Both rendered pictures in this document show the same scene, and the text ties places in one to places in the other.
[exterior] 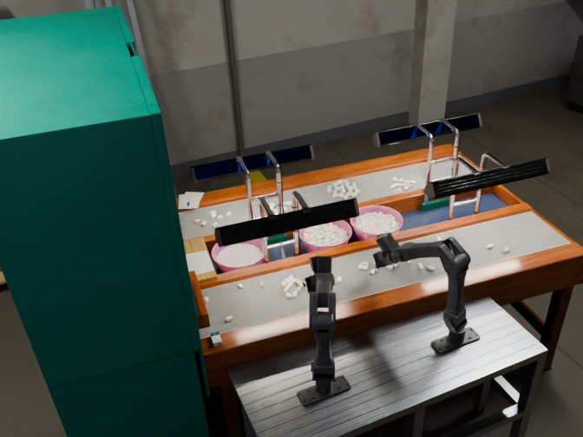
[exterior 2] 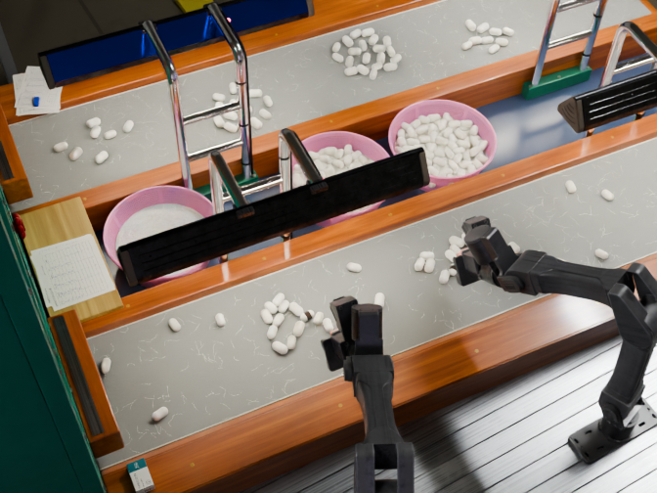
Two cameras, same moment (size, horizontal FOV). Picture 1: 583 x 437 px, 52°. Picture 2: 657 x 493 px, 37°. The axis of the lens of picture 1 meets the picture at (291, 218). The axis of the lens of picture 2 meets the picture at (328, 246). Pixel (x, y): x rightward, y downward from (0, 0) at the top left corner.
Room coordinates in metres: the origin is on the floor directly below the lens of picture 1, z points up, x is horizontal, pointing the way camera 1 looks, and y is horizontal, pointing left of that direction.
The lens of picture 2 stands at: (0.89, 0.12, 2.54)
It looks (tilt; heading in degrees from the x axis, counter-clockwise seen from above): 53 degrees down; 350
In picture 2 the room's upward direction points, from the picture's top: 2 degrees clockwise
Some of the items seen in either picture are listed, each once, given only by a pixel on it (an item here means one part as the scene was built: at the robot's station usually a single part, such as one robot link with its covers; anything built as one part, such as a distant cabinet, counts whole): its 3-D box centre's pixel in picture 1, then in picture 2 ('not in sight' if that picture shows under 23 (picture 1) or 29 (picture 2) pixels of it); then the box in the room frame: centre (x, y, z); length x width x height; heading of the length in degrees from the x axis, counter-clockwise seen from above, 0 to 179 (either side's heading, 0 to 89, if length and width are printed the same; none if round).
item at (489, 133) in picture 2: (376, 226); (440, 151); (2.52, -0.43, 0.72); 0.27 x 0.27 x 0.10
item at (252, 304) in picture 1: (384, 269); (468, 264); (2.16, -0.42, 0.73); 1.81 x 0.30 x 0.02; 107
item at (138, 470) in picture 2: (216, 339); (140, 476); (1.71, 0.32, 0.77); 0.06 x 0.04 x 0.02; 17
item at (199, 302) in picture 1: (195, 298); (84, 380); (1.90, 0.42, 0.83); 0.30 x 0.06 x 0.07; 17
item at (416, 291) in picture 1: (405, 307); (511, 350); (1.96, -0.48, 0.67); 1.81 x 0.12 x 0.19; 107
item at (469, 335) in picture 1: (456, 334); (619, 422); (1.74, -0.65, 0.71); 0.20 x 0.07 x 0.08; 112
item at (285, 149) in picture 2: (284, 243); (267, 234); (2.17, 0.03, 0.90); 0.20 x 0.19 x 0.45; 107
